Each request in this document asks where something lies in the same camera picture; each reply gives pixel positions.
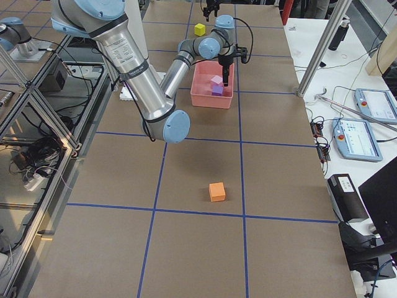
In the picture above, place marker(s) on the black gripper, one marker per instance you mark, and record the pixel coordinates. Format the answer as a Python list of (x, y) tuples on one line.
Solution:
[(209, 6), (224, 59)]

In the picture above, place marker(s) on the light pink foam block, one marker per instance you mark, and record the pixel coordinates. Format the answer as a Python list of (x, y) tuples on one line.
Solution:
[(216, 81)]

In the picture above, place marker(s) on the yellow foam block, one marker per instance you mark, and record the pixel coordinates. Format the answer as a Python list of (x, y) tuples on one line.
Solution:
[(199, 29)]

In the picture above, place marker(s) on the dark purple foam block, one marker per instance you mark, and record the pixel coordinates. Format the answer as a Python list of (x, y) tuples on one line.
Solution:
[(217, 90)]

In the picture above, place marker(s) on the orange foam block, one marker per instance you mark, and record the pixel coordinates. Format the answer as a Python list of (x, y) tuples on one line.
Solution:
[(217, 192)]

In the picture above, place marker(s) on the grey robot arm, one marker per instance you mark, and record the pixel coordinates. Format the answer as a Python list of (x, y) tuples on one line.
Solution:
[(107, 23)]

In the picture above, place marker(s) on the pink plastic bin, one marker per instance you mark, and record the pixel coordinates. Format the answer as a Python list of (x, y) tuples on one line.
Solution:
[(208, 90)]

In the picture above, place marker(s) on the small circuit board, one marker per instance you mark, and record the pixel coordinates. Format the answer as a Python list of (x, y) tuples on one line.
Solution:
[(322, 144)]

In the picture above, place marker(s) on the black water bottle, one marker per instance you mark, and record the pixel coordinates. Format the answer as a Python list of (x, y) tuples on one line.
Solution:
[(339, 35)]

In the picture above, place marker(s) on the near blue teach pendant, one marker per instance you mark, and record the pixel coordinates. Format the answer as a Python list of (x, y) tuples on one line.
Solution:
[(355, 140)]

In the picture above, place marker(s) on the blue teach pendant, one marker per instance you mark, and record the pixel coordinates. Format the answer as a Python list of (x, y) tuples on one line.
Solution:
[(377, 104), (355, 140)]

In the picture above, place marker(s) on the far blue teach pendant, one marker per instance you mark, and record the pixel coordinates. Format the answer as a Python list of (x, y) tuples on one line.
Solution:
[(377, 104)]

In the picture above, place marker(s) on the black box white label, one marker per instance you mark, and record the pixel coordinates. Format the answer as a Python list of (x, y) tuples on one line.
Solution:
[(345, 199)]

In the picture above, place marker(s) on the white power strip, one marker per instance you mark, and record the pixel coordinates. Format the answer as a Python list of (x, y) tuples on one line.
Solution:
[(33, 182)]

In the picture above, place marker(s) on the black monitor with stand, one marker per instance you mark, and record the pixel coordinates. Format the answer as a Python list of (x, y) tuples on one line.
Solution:
[(371, 257)]

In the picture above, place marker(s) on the aluminium frame post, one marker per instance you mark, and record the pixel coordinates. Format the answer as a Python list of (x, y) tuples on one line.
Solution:
[(327, 35)]

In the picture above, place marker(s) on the black box under frame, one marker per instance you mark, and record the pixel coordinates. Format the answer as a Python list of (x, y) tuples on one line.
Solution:
[(55, 79)]

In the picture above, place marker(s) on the aluminium frame rack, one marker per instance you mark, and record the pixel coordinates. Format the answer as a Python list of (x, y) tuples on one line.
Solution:
[(43, 133)]

